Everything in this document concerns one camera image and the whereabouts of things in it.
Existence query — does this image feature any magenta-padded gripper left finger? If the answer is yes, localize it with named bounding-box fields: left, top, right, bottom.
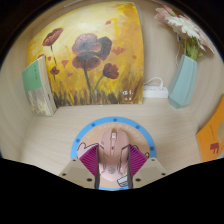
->
left=59, top=143, right=101, bottom=189

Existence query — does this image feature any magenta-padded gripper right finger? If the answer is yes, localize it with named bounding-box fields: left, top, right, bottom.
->
left=127, top=143, right=168, bottom=189

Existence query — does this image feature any pink computer mouse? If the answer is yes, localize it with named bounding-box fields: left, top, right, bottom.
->
left=97, top=128, right=130, bottom=183

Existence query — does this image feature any round blue-rimmed cartoon mouse pad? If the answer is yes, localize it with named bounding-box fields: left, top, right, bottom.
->
left=69, top=116, right=158, bottom=191

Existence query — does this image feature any white power strip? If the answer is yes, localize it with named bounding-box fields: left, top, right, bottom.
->
left=142, top=85, right=170, bottom=99

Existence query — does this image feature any orange cover book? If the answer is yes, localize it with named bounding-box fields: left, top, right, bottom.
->
left=195, top=94, right=224, bottom=163

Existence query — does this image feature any green cover book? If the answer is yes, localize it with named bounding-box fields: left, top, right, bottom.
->
left=21, top=54, right=58, bottom=118

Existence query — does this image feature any yellow poppy flower painting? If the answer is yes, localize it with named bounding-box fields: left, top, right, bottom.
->
left=26, top=2, right=145, bottom=108

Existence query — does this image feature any pink and white flower bouquet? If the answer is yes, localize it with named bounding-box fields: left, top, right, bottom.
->
left=154, top=3, right=216, bottom=62

